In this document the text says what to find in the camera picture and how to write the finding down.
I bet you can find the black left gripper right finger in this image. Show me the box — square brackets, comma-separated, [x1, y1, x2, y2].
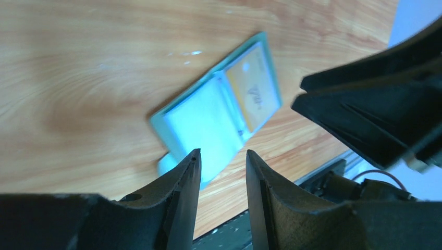
[245, 149, 442, 250]

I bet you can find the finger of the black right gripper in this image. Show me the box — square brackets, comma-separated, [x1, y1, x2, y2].
[292, 73, 441, 169]
[300, 18, 441, 92]

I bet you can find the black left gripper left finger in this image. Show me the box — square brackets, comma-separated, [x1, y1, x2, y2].
[1, 149, 201, 249]

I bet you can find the teal card holder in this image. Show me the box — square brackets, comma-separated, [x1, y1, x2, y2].
[150, 32, 283, 189]

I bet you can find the tan card with logo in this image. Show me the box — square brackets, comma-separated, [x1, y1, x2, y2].
[225, 42, 280, 132]

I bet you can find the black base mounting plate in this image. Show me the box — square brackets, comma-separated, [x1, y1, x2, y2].
[191, 158, 419, 250]

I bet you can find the aluminium frame rail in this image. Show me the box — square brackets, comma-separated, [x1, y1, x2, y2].
[294, 150, 363, 185]

